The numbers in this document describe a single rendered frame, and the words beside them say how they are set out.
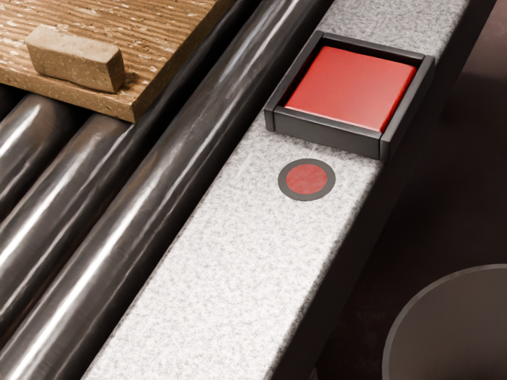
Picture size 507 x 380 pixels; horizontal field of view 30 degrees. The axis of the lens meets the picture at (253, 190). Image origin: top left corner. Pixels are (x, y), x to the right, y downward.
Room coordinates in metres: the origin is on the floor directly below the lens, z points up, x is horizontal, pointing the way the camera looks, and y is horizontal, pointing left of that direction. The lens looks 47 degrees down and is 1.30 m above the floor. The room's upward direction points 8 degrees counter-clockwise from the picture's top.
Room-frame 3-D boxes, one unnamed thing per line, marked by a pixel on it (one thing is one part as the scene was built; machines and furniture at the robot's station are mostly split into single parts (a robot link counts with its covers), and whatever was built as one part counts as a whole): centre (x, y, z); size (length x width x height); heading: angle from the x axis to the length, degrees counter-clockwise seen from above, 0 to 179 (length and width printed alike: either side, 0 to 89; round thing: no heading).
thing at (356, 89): (0.41, -0.06, 0.92); 0.06 x 0.06 x 0.01; 58
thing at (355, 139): (0.41, -0.06, 0.92); 0.08 x 0.08 x 0.02; 58
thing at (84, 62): (0.44, 0.09, 0.95); 0.06 x 0.02 x 0.03; 57
